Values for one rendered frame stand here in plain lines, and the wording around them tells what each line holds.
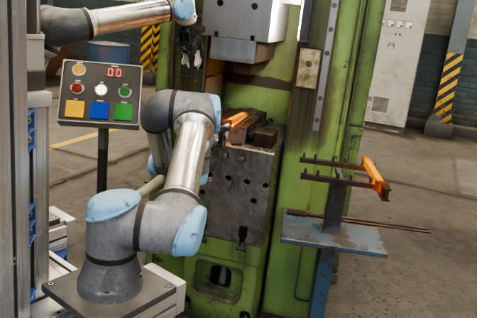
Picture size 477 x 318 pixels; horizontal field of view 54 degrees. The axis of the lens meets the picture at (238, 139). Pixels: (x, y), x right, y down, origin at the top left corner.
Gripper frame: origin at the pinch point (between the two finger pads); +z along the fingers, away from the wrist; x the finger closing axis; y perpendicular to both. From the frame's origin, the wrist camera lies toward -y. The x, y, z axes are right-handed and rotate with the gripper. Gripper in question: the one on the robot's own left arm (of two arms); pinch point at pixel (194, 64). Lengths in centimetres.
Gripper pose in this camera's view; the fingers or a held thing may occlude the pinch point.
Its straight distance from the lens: 193.2
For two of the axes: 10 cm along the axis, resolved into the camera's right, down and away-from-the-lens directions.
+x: 9.6, 1.7, -2.4
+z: 0.3, 7.5, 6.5
